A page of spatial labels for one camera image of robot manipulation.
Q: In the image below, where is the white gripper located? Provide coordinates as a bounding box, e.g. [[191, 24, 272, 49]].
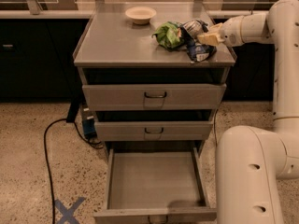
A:
[[197, 16, 244, 47]]

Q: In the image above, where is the blue chip bag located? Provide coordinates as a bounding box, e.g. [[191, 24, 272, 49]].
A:
[[180, 20, 216, 63]]

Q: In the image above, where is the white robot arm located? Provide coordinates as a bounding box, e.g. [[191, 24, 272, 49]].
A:
[[197, 0, 299, 224]]

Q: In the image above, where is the green chip bag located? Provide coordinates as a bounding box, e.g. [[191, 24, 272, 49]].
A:
[[152, 21, 184, 49]]

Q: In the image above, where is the grey drawer cabinet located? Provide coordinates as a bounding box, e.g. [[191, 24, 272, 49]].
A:
[[75, 2, 235, 150]]

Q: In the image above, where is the top grey drawer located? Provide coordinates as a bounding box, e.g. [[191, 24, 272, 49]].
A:
[[82, 84, 226, 111]]

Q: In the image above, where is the grey drawer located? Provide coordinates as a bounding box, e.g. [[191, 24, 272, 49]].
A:
[[93, 148, 217, 224], [82, 84, 226, 111], [94, 121, 212, 141]]

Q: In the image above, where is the middle grey drawer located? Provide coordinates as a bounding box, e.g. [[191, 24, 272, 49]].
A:
[[94, 121, 212, 141]]

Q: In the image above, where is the bottom grey drawer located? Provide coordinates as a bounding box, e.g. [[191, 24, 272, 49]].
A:
[[93, 148, 217, 224]]

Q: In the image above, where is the cream paper bowl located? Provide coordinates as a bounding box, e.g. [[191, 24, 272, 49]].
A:
[[125, 7, 156, 25]]

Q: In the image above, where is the blue power box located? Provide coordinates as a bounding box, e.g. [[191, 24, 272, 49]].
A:
[[80, 105, 96, 139]]

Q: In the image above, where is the blue tape cross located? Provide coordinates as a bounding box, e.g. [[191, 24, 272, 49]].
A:
[[55, 197, 85, 224]]

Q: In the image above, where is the black cable right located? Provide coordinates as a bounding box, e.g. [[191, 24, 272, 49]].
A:
[[212, 109, 219, 147]]

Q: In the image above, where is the black cable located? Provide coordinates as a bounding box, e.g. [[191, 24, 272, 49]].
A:
[[43, 118, 104, 224], [212, 109, 219, 147]]

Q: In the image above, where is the top drawer black handle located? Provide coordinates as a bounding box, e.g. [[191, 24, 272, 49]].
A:
[[144, 91, 167, 99]]

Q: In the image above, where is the drawer black handle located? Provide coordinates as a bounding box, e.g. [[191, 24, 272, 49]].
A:
[[144, 91, 167, 99], [144, 127, 164, 134], [148, 215, 168, 224]]

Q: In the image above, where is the middle drawer black handle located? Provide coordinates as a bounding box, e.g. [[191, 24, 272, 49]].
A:
[[144, 127, 164, 134]]

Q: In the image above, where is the black cable left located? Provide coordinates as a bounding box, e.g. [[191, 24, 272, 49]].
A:
[[43, 118, 104, 224]]

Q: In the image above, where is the bottom drawer black handle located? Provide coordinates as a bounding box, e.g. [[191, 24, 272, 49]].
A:
[[148, 215, 168, 224]]

